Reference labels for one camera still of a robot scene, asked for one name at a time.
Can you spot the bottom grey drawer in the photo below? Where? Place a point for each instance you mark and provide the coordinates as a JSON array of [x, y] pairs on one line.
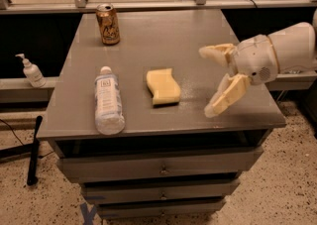
[[160, 208]]

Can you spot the grey drawer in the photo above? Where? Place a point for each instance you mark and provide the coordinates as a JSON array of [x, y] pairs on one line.
[[114, 169], [160, 208], [161, 192]]

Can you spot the blue tape cross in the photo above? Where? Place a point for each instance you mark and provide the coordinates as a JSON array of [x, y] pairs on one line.
[[88, 214]]

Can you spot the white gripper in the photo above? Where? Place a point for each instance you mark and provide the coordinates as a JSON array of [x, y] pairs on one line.
[[255, 58]]

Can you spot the grey drawer cabinet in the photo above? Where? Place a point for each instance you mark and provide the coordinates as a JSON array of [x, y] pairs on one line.
[[150, 41]]

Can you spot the yellow sponge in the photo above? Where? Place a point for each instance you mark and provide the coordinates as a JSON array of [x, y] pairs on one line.
[[163, 87]]

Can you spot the black stand leg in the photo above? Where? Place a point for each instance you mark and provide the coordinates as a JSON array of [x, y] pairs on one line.
[[31, 149]]

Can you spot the white pump dispenser bottle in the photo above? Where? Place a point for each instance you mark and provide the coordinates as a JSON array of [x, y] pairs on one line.
[[32, 72]]

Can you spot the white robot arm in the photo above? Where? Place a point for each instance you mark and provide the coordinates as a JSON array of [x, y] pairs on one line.
[[294, 47]]

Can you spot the gold soda can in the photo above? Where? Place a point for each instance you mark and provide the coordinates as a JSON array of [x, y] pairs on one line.
[[108, 24]]

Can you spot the blue plastic bottle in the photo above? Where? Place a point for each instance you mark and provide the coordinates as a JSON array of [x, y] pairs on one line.
[[109, 119]]

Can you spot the middle grey drawer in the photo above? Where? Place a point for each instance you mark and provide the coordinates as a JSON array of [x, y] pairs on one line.
[[161, 192]]

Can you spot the top grey drawer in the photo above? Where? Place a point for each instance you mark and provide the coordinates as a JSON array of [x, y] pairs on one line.
[[114, 169]]

